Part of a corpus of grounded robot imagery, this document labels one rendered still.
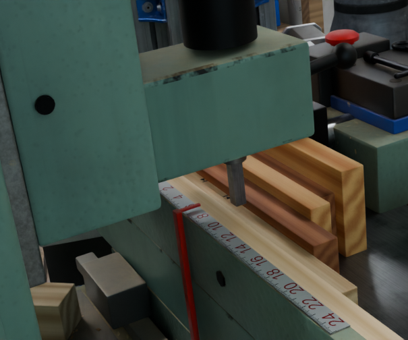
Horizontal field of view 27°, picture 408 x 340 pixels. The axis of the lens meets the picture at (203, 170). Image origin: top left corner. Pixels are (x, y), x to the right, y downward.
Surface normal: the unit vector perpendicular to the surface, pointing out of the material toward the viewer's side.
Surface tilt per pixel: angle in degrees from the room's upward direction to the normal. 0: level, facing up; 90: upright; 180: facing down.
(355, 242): 90
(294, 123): 90
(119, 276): 0
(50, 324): 90
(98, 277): 0
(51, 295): 0
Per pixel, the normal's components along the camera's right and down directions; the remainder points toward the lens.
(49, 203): 0.45, 0.31
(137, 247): -0.89, 0.28
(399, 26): 0.49, -0.01
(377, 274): -0.11, -0.91
